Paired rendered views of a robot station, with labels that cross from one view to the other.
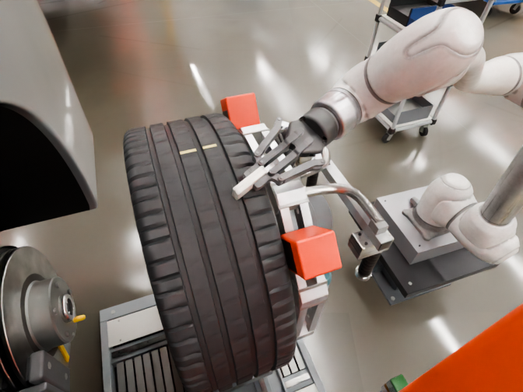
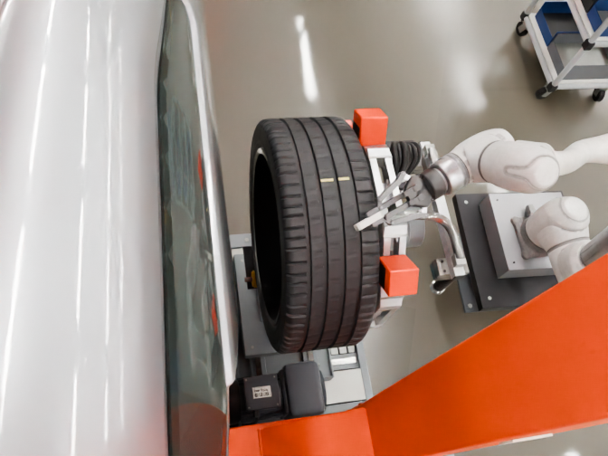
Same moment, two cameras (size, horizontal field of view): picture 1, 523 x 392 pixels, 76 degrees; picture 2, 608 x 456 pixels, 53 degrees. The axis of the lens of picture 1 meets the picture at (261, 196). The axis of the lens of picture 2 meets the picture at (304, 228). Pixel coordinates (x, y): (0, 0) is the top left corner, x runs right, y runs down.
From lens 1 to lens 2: 0.90 m
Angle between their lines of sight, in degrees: 16
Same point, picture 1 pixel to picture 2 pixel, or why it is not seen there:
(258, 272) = (357, 282)
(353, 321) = (418, 319)
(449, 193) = (561, 220)
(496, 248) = not seen: hidden behind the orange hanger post
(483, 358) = (442, 359)
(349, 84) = (466, 156)
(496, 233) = not seen: hidden behind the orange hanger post
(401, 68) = (499, 175)
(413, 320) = not seen: hidden behind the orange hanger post
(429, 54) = (517, 180)
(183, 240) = (314, 251)
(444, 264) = (535, 288)
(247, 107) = (377, 128)
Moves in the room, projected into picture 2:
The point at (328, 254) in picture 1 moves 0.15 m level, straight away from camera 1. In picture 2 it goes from (410, 283) to (439, 238)
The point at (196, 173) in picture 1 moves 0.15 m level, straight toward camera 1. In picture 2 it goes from (331, 203) to (334, 262)
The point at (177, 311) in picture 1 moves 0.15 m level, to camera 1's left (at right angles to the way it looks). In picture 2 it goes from (299, 297) to (238, 279)
